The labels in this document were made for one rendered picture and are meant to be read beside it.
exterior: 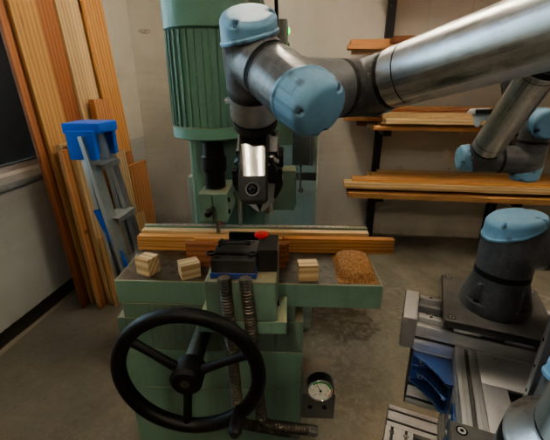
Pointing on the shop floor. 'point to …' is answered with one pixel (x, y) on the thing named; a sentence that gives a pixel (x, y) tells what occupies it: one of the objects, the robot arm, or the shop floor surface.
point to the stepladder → (77, 129)
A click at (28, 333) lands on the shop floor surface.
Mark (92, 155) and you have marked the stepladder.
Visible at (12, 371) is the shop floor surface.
